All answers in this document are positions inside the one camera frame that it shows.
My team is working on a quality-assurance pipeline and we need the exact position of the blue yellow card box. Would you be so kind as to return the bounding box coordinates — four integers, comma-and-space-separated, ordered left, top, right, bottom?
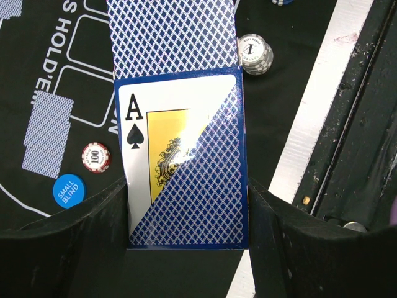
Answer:
114, 66, 249, 250

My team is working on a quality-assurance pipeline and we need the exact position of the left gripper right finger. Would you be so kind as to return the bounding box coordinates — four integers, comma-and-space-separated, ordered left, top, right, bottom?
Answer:
248, 179, 396, 297

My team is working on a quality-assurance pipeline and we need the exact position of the aluminium mounting rail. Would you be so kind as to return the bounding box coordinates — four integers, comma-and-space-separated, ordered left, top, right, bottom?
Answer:
293, 1, 396, 231

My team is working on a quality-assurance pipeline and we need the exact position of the blue white chip stack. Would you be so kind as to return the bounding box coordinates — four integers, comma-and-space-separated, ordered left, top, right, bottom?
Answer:
272, 0, 294, 6

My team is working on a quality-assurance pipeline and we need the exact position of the silver mounting bolt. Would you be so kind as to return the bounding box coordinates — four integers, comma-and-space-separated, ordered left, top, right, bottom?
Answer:
343, 221, 367, 233

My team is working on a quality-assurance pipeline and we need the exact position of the blue blind button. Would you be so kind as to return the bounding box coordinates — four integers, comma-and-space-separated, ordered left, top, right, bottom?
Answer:
53, 174, 86, 209

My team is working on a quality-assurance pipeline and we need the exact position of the black poker felt mat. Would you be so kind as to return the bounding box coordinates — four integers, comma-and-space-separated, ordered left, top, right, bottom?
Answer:
1, 1, 335, 297

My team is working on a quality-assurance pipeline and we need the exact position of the white table board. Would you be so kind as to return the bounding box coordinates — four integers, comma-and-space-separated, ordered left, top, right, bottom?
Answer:
225, 0, 375, 298

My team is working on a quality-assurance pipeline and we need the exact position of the blue backed card deck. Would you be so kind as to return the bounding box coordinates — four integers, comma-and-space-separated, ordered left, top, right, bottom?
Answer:
107, 0, 238, 79

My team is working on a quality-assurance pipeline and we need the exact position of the grey white chip stack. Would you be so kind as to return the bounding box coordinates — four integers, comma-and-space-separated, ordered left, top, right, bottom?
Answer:
238, 34, 274, 76

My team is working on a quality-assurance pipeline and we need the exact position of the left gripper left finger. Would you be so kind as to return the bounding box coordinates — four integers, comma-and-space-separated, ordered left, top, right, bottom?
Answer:
1, 178, 128, 297

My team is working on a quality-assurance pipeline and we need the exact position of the red white chip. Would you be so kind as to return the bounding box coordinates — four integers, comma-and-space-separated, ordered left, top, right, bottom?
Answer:
81, 142, 111, 173

